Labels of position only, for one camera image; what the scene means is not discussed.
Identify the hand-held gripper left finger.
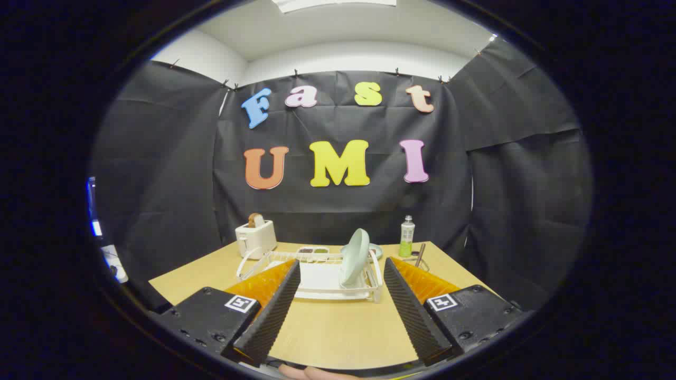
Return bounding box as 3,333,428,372
153,259,302,368

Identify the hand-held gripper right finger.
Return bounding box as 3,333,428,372
383,257,524,367

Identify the white wire dish rack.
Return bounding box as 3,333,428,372
236,248,383,304

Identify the pale green plate with food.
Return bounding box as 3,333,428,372
341,243,383,260

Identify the white toaster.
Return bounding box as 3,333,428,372
235,219,278,260

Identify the clear bottle with green liquid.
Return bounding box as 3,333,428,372
399,215,416,258

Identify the white device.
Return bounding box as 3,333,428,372
100,244,129,284

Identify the blue lit screen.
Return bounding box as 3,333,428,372
87,177,104,238

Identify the ceiling light panel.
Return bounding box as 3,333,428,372
272,0,397,14

